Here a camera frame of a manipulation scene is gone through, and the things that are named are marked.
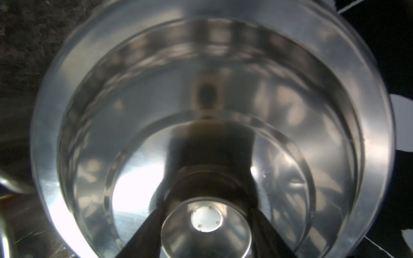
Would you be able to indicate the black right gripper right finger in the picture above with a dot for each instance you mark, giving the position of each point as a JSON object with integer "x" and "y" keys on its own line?
{"x": 266, "y": 242}

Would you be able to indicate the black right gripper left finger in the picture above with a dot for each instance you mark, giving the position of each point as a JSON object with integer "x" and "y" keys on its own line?
{"x": 146, "y": 242}

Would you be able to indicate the stainless steel pot lid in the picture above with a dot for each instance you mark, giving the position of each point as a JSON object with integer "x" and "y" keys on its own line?
{"x": 207, "y": 109}

